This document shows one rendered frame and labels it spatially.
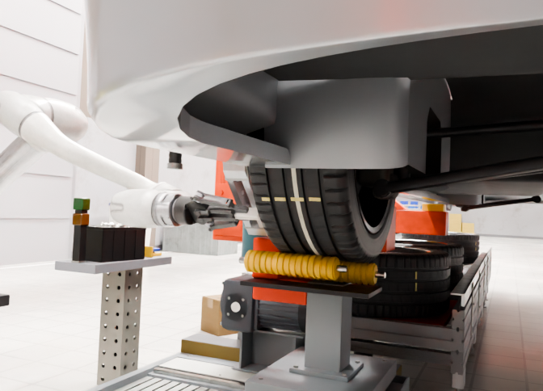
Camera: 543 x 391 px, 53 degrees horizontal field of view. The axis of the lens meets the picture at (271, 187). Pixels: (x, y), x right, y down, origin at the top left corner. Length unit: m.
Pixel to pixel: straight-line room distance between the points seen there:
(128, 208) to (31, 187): 4.51
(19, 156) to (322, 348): 1.19
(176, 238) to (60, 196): 1.95
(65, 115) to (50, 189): 4.25
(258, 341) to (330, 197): 0.96
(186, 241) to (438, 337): 5.73
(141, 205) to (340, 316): 0.59
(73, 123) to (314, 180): 0.99
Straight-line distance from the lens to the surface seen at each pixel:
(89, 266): 1.84
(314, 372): 1.48
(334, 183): 1.18
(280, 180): 1.23
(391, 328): 2.04
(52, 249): 6.21
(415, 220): 3.84
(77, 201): 1.87
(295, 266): 1.38
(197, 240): 7.35
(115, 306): 2.04
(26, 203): 5.93
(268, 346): 2.04
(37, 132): 1.74
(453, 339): 2.01
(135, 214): 1.47
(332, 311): 1.47
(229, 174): 1.33
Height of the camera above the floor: 0.65
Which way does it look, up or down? 2 degrees up
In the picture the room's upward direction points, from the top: 2 degrees clockwise
